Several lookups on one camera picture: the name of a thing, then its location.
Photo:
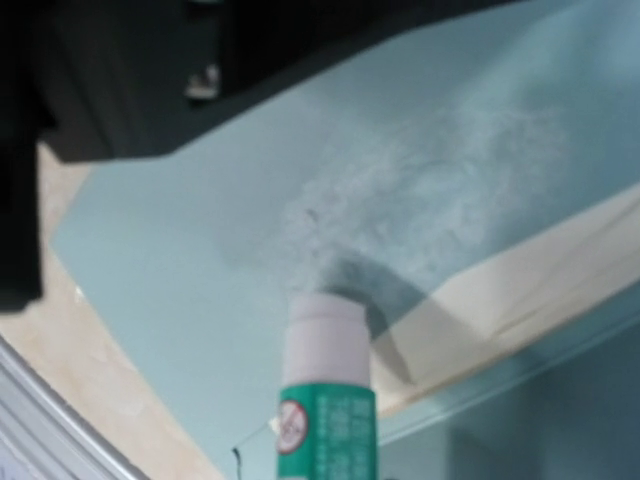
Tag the beige lined letter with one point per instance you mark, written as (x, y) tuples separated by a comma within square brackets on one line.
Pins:
[(507, 302)]

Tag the small green white glue stick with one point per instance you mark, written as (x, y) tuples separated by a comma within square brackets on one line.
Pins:
[(327, 420)]

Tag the teal paper envelope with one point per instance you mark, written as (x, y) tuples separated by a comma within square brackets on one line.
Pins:
[(378, 179)]

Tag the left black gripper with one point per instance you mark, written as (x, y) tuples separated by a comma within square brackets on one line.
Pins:
[(110, 80)]

